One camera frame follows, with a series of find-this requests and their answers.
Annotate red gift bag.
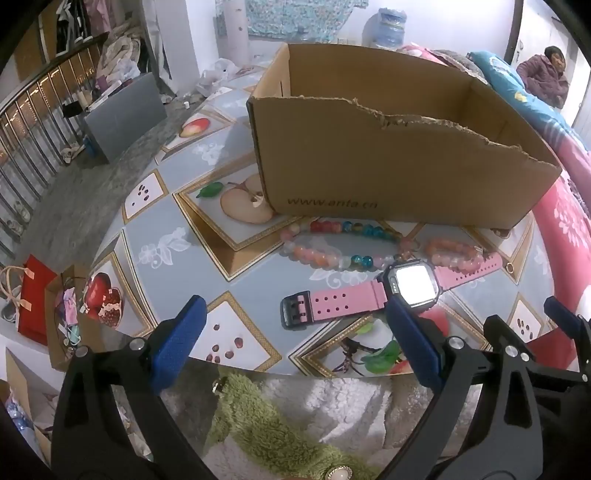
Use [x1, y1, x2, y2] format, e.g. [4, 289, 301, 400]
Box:
[17, 254, 61, 347]

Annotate brown cardboard carton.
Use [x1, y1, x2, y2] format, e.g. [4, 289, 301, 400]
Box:
[0, 346, 52, 464]

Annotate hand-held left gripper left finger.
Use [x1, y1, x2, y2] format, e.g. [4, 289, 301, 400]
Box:
[50, 295, 207, 480]

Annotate pink bead bracelet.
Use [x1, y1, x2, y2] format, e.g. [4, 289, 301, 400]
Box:
[425, 237, 515, 273]

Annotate blue cartoon pillow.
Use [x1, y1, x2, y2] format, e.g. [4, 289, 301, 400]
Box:
[466, 50, 591, 153]

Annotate pile of light clothes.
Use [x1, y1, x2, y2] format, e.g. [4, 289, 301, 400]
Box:
[95, 34, 141, 81]

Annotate hanging clothes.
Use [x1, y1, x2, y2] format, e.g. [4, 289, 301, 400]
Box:
[55, 0, 114, 56]

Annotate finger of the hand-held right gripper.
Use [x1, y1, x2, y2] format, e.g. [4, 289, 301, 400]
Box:
[529, 296, 591, 416]

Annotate brown cardboard box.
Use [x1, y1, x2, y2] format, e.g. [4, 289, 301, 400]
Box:
[246, 42, 563, 230]

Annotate teal patterned wall cloth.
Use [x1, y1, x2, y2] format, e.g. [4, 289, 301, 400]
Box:
[245, 0, 370, 40]

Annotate fruit print mat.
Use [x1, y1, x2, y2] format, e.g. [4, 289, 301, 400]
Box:
[90, 41, 555, 379]

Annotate metal stair railing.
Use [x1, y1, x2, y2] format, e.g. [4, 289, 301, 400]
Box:
[0, 34, 109, 259]

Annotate grey box on floor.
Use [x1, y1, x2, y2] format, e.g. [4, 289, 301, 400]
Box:
[83, 71, 168, 164]

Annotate brown paper bag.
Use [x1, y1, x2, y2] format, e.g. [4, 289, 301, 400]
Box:
[44, 265, 100, 372]

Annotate pink strap digital watch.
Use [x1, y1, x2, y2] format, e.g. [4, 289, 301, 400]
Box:
[280, 253, 503, 329]

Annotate white plastic bag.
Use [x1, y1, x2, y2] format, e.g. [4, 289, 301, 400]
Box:
[196, 58, 241, 97]

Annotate white standing cylinder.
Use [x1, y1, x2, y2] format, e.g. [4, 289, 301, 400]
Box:
[216, 0, 252, 61]

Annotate grey patterned pillow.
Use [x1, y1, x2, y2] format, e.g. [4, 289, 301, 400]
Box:
[434, 48, 486, 83]

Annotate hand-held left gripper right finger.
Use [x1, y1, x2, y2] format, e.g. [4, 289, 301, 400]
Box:
[384, 295, 544, 480]

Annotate multicoloured bead bracelet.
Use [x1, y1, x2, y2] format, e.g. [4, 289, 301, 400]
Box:
[279, 219, 416, 273]

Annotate blue water jug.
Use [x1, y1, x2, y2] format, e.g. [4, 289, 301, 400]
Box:
[361, 7, 409, 49]

